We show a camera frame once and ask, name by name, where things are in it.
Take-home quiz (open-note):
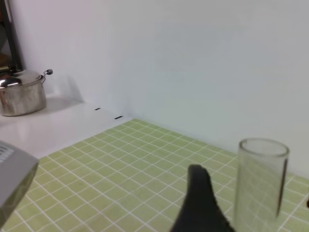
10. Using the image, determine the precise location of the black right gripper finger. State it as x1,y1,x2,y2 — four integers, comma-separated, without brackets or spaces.
170,164,234,232

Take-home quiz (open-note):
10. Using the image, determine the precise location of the clear glass test tube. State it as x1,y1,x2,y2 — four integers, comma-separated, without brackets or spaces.
233,138,290,232

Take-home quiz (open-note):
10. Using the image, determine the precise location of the green grid tablecloth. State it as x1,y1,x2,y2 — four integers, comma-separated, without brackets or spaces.
0,118,309,232

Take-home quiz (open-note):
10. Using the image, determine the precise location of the grey device corner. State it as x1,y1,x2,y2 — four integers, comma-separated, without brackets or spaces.
0,141,39,226

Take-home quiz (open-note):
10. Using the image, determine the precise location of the steel cooking pot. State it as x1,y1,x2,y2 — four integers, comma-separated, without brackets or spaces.
0,69,53,116

